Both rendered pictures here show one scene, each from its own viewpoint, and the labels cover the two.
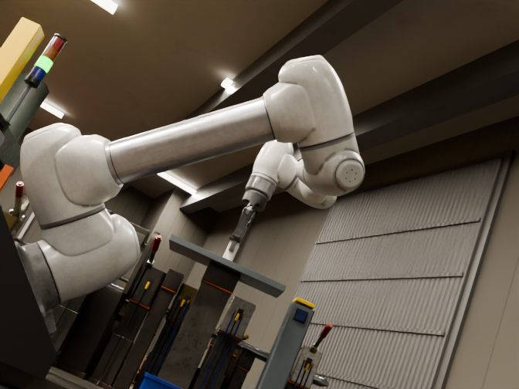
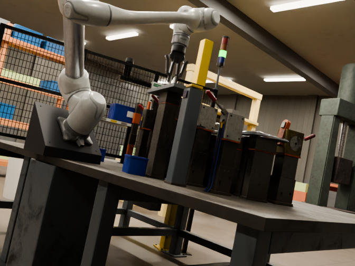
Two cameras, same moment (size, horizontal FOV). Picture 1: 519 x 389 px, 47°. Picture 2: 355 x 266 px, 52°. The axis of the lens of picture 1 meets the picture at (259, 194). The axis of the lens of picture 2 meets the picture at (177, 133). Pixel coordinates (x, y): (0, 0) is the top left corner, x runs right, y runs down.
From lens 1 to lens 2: 2.03 m
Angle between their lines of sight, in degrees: 65
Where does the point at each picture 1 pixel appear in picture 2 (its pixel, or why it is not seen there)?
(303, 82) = not seen: outside the picture
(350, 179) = (67, 12)
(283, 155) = not seen: hidden behind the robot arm
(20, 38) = (201, 49)
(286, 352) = (180, 118)
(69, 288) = (73, 125)
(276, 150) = not seen: hidden behind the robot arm
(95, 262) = (75, 111)
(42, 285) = (65, 127)
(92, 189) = (65, 85)
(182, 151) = (66, 51)
